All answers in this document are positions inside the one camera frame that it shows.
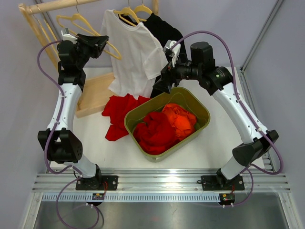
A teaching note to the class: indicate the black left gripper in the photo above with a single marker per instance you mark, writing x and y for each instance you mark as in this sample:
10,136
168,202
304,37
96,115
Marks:
99,42

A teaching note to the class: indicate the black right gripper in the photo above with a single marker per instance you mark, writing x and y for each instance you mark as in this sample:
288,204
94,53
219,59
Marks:
167,71

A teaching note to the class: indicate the orange t shirt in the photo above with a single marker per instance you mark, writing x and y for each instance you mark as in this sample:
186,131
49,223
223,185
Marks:
180,119

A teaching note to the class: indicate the red t shirt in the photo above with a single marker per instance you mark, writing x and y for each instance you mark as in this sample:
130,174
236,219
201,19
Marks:
155,134
116,109

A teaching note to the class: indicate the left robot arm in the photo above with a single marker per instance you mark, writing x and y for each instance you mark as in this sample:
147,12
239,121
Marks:
58,141

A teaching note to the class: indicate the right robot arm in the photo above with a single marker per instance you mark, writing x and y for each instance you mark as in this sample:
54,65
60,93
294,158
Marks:
220,84

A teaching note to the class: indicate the white t shirt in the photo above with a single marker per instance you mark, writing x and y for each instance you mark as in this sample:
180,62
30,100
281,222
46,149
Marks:
142,56

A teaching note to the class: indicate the yellow hanger of white shirt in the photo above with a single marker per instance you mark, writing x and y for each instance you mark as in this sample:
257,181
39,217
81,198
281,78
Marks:
128,11

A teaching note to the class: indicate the black t shirt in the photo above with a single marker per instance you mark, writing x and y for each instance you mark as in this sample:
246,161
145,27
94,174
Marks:
163,32

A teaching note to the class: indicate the yellow hanger of black shirt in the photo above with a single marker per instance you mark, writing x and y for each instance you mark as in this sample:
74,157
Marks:
142,8

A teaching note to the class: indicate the wooden clothes rack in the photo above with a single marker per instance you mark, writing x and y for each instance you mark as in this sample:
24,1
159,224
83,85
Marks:
96,94

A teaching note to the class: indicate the olive green plastic basket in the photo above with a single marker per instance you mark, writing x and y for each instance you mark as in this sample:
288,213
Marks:
179,96

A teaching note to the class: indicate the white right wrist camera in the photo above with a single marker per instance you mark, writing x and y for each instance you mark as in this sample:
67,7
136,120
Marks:
172,51

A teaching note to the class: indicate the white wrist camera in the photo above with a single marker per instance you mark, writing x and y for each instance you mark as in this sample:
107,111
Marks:
172,51
66,36

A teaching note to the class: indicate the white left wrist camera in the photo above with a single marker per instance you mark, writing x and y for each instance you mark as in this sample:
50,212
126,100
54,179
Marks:
66,36

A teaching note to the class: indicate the aluminium frame post left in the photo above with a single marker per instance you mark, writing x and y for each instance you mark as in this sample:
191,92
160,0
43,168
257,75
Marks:
46,16

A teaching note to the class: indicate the aluminium frame post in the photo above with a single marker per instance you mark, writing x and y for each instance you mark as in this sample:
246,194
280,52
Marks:
46,16
266,26

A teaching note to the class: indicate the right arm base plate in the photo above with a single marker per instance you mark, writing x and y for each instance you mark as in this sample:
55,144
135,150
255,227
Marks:
212,183

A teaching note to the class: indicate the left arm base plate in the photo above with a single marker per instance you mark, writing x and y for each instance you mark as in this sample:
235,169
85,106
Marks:
108,183

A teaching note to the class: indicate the aluminium frame post right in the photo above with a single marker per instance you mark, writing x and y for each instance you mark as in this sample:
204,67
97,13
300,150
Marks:
266,26

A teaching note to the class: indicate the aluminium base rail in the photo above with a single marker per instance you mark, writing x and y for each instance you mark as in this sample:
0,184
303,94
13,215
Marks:
164,181

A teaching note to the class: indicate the white slotted cable duct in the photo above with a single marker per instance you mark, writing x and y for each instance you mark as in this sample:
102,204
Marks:
132,197

